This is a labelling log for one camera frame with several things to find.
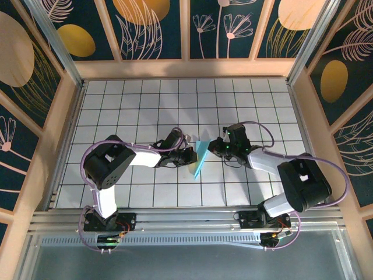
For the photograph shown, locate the grey table side rail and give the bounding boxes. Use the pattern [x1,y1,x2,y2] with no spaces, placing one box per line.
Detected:
[287,80,332,209]
[46,80,88,209]

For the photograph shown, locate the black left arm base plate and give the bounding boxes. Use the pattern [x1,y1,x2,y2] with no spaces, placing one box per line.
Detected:
[83,212,138,232]

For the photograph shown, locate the light blue paper sheet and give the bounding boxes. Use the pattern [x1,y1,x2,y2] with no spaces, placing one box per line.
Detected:
[192,139,212,180]

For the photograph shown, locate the grey metal tray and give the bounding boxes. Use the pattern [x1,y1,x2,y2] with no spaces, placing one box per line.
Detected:
[29,230,350,280]

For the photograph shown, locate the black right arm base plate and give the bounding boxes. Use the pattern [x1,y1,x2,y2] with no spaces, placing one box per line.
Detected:
[234,210,292,231]

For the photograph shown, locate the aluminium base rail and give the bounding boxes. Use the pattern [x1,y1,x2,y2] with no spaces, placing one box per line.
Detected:
[29,207,347,234]

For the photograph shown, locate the aluminium frame post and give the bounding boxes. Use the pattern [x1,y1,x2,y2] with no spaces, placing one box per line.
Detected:
[23,0,85,88]
[286,0,342,85]

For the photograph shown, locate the small black electronics module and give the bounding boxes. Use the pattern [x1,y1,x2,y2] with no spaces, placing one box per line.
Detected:
[260,230,294,249]
[96,233,122,252]

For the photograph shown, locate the perforated grey cable duct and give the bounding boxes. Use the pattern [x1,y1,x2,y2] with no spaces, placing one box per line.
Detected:
[40,234,263,249]

